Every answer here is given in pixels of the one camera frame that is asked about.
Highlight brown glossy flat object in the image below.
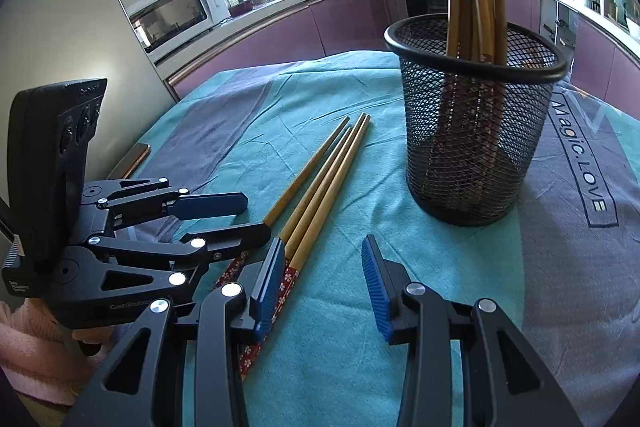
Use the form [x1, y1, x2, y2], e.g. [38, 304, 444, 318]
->
[106, 143, 152, 182]

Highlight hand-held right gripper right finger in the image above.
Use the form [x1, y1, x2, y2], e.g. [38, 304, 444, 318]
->
[361, 234, 586, 427]

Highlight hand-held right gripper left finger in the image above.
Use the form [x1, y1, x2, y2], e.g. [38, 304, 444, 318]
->
[62, 237, 287, 427]

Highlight purple base cabinets with sink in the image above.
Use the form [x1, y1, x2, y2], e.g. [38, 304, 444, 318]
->
[155, 0, 401, 102]

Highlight white microwave oven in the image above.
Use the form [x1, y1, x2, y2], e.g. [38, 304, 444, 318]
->
[127, 0, 232, 66]

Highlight person's left forearm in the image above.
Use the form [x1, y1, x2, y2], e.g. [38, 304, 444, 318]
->
[0, 297, 118, 408]

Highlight grey refrigerator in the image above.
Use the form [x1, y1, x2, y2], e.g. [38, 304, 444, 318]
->
[0, 0, 181, 188]

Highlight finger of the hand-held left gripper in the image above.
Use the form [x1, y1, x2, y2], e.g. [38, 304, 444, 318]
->
[87, 222, 272, 315]
[82, 177, 249, 228]

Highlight black mesh utensil holder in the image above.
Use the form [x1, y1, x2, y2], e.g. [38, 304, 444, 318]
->
[384, 13, 569, 228]

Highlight teal and grey printed cloth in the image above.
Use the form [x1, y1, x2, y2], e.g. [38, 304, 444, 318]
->
[95, 49, 640, 427]

